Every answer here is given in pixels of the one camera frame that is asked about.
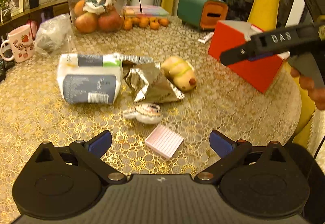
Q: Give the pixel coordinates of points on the clear plastic bag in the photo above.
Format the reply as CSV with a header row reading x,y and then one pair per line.
x,y
54,36

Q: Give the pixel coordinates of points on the white tissue pack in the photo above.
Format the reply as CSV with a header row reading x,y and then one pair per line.
x,y
89,78

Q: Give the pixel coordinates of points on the green orange tissue box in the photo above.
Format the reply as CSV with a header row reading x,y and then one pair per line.
x,y
202,14

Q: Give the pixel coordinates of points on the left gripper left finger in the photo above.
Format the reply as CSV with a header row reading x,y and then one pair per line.
x,y
89,154

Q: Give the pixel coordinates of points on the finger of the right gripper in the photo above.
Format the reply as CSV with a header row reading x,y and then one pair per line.
x,y
259,56

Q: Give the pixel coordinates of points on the pink strawberry mug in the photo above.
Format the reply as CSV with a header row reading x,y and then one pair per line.
x,y
21,43

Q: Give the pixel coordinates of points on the silver foil bag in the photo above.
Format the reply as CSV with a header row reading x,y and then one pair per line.
x,y
149,85

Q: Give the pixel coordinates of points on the black remote control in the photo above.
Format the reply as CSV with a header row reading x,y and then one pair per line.
x,y
6,65

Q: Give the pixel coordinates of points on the red apple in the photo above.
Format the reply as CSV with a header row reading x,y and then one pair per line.
x,y
87,23
110,22

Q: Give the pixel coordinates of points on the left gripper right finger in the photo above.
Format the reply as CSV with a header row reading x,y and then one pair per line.
x,y
231,153

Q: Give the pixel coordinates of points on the glass fruit bowl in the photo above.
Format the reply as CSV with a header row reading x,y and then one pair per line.
x,y
76,10

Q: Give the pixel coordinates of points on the framed photo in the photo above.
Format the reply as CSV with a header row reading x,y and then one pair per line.
x,y
16,7

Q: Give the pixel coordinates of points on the wooden tv cabinet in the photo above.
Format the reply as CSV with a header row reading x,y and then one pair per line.
x,y
39,14

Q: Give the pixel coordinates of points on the right hand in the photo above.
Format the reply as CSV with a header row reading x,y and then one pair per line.
x,y
306,83

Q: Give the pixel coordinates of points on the small white tube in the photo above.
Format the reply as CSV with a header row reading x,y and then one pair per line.
x,y
206,38

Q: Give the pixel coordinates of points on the yellow plush dog toy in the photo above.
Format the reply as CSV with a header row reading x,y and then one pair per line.
x,y
180,73

